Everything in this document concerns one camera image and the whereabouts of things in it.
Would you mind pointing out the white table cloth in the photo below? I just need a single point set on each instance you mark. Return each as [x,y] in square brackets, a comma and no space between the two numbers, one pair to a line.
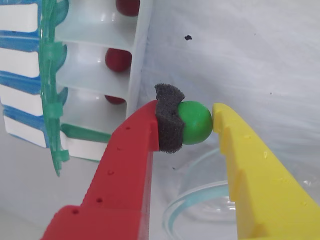
[250,50]

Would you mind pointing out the green round pill ball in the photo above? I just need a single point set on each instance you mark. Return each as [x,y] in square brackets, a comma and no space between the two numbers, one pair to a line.
[197,122]

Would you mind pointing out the weekly pill organizer box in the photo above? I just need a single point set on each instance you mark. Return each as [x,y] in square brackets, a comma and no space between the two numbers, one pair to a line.
[87,32]

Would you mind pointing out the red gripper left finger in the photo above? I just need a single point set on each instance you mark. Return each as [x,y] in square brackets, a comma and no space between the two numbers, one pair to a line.
[120,180]

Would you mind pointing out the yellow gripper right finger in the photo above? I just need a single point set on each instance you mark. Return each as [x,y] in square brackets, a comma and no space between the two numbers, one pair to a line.
[262,187]

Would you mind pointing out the clear glass bowl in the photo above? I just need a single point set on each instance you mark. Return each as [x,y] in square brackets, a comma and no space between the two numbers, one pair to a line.
[200,200]

